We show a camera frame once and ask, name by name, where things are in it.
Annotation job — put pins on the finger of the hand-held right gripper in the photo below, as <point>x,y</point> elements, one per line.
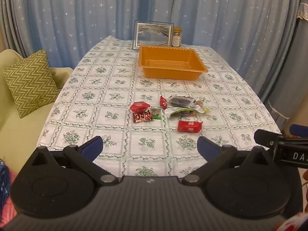
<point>264,137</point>
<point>299,130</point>

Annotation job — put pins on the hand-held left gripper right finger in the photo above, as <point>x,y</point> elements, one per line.
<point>207,147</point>

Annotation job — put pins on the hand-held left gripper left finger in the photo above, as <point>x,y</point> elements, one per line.
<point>92,148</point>

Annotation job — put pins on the yellow candy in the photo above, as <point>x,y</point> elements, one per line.
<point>205,110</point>

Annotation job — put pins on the green orange snack packet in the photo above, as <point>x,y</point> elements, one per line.
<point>182,112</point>

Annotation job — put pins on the clear dark snack packet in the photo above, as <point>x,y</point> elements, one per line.
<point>181,101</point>

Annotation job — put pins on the red striped snack packet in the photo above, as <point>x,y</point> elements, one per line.
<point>142,118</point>

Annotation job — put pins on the green candy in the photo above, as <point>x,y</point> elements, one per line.
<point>155,113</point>

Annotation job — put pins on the red candy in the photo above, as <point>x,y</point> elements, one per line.
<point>163,101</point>
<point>139,105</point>

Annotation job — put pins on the orange plastic tray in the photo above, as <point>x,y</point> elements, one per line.
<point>168,71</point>

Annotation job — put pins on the floral checked tablecloth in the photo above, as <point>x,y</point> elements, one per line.
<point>115,130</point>

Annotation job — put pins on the lace trimmed grey curtain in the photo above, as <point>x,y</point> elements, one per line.
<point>288,65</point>

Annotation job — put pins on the red white printed clothing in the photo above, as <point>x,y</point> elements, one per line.
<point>288,222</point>

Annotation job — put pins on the light green sofa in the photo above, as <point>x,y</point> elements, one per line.
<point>21,134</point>

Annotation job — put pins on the green zigzag cushion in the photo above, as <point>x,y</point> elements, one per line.
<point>30,81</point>

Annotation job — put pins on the blue starred cloth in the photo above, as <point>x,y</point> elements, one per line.
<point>3,180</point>

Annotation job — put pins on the pink cloth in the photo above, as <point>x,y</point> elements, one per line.
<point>6,209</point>

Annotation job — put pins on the clear jar with gold lid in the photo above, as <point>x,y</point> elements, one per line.
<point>176,37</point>

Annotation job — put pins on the blue starry curtain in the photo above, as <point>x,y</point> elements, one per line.
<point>96,12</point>

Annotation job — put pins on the grey pleated curtain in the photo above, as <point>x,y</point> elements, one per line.
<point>9,16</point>

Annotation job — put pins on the silver picture frame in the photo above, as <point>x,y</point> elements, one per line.
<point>152,35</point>

